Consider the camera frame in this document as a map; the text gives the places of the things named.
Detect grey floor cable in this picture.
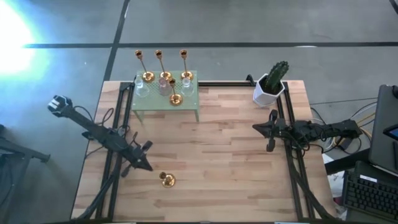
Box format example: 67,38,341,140
309,96,379,106

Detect black metal stand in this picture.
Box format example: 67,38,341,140
0,124,51,224

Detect white paper sheets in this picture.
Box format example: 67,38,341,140
322,153,343,200

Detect black keyboard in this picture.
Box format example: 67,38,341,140
341,170,398,222

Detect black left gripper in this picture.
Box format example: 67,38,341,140
120,139,154,179

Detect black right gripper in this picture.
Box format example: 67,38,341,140
252,108,295,153

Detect black laptop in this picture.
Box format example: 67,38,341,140
368,83,398,177

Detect green cactus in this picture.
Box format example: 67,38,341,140
264,60,290,95

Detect black keyboard desk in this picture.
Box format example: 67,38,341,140
323,148,398,224

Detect pink ribbed glass candle holder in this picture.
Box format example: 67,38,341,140
157,77,174,97

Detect clear ribbed glass candle holder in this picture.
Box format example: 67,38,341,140
180,77,195,97
134,76,150,99

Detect white plant pot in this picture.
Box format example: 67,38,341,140
252,73,286,108

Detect green perforated metal shelf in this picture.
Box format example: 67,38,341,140
131,70,200,126

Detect tall brass candlestick holder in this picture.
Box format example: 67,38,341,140
134,49,155,83
179,49,195,81
154,49,173,81

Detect black table frame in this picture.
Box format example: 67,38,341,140
73,80,338,222

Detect short brass candlestick holder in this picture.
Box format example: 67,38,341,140
168,78,183,107
159,171,177,189

